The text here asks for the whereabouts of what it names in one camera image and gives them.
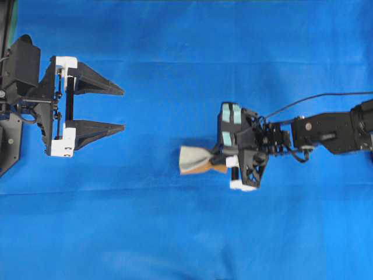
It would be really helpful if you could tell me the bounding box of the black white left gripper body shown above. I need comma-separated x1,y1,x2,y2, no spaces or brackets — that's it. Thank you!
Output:
26,56,78,158

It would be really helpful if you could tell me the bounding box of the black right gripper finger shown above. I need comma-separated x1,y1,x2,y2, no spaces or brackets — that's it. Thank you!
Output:
210,143,226,158
210,156,229,166

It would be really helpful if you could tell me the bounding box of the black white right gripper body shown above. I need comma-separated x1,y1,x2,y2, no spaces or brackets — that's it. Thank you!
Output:
223,129,269,191

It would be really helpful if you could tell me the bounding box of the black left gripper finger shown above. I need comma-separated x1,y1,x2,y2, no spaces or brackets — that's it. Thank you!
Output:
66,120,125,151
68,62,124,96

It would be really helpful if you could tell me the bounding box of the grey and orange sponge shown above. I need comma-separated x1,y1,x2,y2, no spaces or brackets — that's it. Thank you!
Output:
179,146,228,175

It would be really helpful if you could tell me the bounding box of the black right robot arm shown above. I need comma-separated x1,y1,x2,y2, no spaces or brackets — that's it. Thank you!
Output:
209,100,372,191

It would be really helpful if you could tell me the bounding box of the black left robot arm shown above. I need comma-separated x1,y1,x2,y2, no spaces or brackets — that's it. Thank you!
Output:
1,56,125,158

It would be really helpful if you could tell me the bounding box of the blue table cloth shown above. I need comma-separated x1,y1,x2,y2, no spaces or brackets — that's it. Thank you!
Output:
1,1,372,279

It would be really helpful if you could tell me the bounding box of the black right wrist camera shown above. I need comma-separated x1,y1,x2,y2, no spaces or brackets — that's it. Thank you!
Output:
217,102,259,155

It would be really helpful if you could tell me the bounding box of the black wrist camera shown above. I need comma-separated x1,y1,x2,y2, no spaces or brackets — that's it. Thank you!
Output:
1,34,41,104
217,102,259,155

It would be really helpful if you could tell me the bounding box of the black right camera cable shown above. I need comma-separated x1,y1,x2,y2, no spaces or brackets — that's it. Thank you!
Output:
258,91,373,125

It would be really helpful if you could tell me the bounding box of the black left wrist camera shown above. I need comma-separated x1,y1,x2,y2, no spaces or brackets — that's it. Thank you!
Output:
1,34,41,104

